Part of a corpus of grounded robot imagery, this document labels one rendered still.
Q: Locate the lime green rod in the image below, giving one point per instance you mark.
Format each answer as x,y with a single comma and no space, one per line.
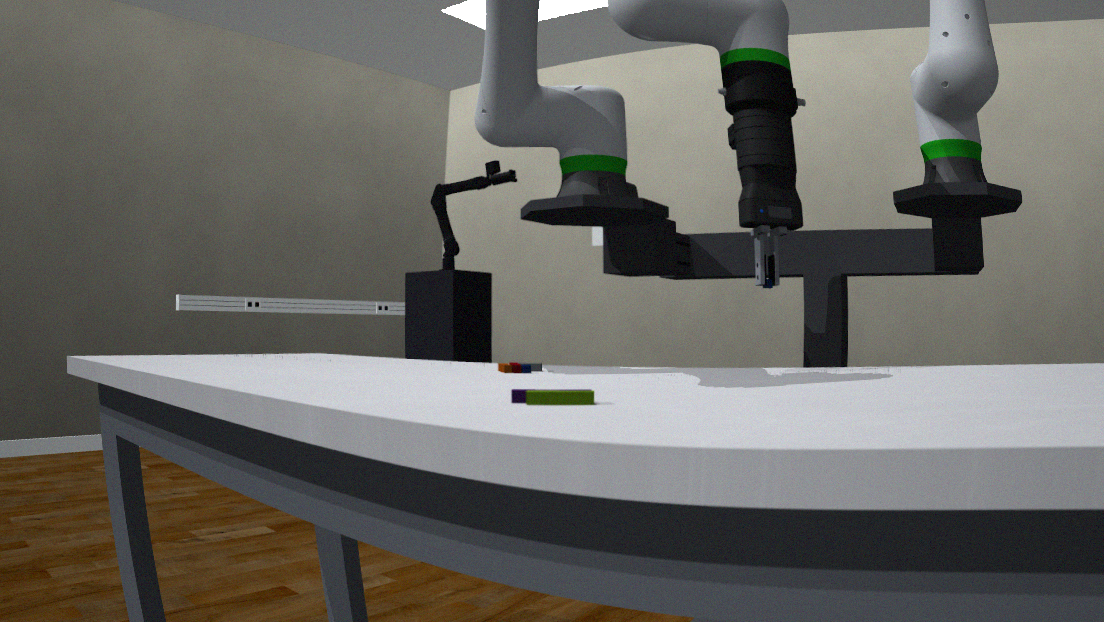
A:
559,397

